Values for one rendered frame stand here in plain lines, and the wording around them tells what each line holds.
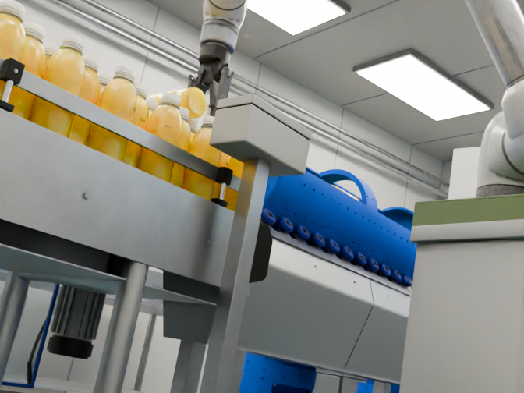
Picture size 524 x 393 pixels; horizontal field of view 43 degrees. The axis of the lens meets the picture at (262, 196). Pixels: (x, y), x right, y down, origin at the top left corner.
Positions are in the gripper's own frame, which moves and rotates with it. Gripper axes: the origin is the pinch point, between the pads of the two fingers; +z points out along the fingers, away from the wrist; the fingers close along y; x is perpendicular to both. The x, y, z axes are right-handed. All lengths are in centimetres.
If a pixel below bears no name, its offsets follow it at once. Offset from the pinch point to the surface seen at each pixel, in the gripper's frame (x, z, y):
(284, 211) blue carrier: -30.9, 11.9, -4.3
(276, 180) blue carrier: -23.0, 6.1, -6.7
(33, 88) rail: 50, 15, -15
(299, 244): -38.1, 18.8, -5.5
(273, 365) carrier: -90, 50, 38
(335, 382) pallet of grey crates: -387, 50, 207
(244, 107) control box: 12.6, 4.1, -26.2
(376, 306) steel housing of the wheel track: -77, 28, -8
